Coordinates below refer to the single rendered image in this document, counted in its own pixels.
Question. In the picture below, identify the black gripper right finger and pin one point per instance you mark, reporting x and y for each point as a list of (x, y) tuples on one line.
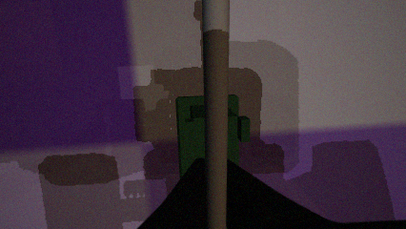
[(252, 204)]

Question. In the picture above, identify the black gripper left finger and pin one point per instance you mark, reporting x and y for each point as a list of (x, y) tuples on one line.
[(186, 205)]

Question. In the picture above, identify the grey pin with red cap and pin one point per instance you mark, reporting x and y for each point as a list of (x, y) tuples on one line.
[(216, 28)]

